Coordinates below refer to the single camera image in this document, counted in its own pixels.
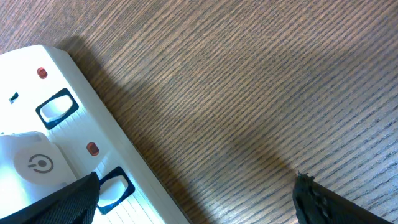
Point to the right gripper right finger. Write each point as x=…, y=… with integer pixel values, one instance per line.
x=315, y=204

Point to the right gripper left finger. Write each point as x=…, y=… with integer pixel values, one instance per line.
x=74, y=204

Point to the white USB charger plug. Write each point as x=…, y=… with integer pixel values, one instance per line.
x=32, y=168

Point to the white power strip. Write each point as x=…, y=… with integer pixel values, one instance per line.
x=42, y=90

